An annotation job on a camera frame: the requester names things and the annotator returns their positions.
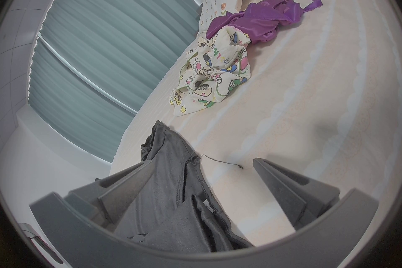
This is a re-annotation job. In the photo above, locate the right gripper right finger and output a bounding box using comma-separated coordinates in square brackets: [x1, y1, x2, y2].
[253, 157, 341, 227]

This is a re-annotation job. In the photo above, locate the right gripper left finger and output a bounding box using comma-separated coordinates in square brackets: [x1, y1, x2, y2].
[64, 160, 157, 224]

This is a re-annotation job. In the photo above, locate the black T-shirt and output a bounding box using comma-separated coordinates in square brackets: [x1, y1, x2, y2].
[113, 121, 255, 254]

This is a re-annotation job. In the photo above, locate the bed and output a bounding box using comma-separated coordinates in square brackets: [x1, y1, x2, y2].
[108, 0, 402, 249]

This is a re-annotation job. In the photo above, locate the blue-green curtain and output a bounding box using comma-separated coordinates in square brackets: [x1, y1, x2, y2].
[41, 0, 203, 68]
[28, 39, 139, 164]

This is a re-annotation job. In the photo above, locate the white printed pyjama top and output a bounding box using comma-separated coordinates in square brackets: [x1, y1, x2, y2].
[170, 25, 252, 117]

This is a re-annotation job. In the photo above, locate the purple satin garment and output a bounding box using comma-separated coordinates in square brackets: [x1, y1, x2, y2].
[206, 0, 323, 45]

